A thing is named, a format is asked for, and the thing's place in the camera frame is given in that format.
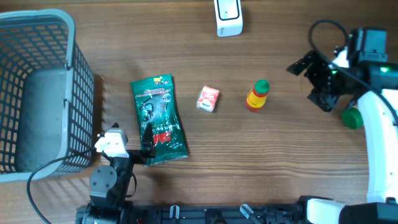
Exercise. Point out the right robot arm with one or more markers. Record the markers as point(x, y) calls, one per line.
point(379, 113)

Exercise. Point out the grey plastic shopping basket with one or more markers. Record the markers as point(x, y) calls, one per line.
point(47, 97)

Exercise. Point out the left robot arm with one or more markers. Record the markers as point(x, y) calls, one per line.
point(109, 184)

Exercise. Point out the green 3M gloves package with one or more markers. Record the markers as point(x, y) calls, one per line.
point(155, 104)

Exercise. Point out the red chili sauce bottle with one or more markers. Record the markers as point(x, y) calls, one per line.
point(257, 97)

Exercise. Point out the red white small packet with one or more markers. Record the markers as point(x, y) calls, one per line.
point(207, 98)

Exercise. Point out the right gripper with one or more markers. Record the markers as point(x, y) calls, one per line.
point(324, 101)

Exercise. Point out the white barcode scanner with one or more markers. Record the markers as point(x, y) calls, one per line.
point(229, 17)

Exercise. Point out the green lid seasoning jar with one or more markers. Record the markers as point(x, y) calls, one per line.
point(352, 118)

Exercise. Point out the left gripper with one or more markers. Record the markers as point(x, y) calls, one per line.
point(141, 157)

